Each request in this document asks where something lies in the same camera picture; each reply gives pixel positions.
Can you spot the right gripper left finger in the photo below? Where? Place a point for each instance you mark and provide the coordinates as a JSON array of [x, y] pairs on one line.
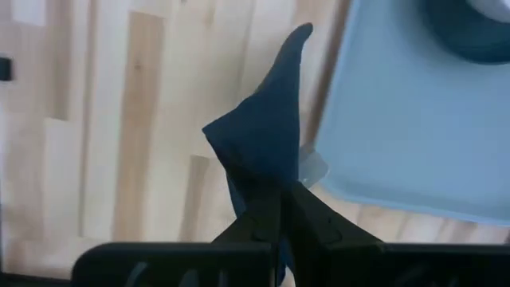
[[223, 265]]

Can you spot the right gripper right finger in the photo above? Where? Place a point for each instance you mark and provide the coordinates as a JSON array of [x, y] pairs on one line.
[[358, 265]]

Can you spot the navy napkin with white label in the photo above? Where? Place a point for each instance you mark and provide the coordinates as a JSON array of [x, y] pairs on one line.
[[263, 131]]

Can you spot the dark teal plate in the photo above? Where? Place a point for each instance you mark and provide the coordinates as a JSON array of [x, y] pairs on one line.
[[458, 36]]

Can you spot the grey plastic tray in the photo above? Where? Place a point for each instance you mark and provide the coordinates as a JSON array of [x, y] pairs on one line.
[[398, 119]]

